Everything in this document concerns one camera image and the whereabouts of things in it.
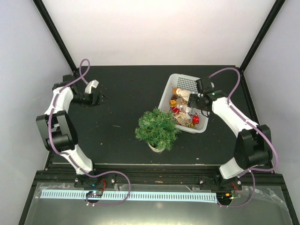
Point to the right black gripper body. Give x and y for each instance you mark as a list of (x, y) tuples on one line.
[(196, 104)]

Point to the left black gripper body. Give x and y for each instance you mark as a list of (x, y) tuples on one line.
[(90, 101)]

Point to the white plastic basket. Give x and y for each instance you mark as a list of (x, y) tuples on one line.
[(184, 82)]

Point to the small green christmas tree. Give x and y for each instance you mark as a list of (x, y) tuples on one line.
[(157, 129)]

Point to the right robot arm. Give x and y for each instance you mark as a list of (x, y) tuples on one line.
[(253, 141)]

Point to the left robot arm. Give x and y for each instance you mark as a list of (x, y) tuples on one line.
[(59, 134)]

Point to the gold merry christmas sign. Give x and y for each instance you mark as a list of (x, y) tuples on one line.
[(183, 119)]

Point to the red gift box ornament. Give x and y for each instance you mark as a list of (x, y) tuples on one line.
[(195, 119)]

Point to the wooden snowman ornament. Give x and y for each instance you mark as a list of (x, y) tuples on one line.
[(184, 94)]

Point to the pine cone ornament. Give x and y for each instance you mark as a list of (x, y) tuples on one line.
[(174, 97)]

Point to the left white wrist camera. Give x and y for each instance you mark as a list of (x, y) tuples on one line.
[(90, 86)]

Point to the light blue cable duct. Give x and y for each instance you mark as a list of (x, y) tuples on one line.
[(129, 196)]

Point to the left black frame post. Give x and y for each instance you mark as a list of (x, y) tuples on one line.
[(55, 33)]

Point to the black frame post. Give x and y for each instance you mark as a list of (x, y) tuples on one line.
[(278, 4), (55, 33)]

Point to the right black frame post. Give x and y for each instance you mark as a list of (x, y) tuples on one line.
[(278, 4)]

